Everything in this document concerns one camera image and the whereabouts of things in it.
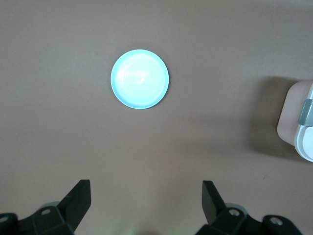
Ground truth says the white lidded storage box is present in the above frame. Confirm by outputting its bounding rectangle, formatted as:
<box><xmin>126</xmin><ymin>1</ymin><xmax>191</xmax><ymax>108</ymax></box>
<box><xmin>276</xmin><ymin>79</ymin><xmax>313</xmax><ymax>163</ymax></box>

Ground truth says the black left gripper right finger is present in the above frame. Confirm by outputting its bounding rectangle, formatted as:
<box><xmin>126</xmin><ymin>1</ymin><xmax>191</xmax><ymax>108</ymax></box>
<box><xmin>198</xmin><ymin>181</ymin><xmax>264</xmax><ymax>235</ymax></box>

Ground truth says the light blue round plate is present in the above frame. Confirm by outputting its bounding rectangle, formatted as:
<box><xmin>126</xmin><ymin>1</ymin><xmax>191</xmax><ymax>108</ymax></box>
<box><xmin>110</xmin><ymin>48</ymin><xmax>170</xmax><ymax>110</ymax></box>

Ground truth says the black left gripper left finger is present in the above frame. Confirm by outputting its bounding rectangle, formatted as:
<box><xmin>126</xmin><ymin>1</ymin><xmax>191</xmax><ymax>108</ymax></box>
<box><xmin>31</xmin><ymin>179</ymin><xmax>92</xmax><ymax>235</ymax></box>

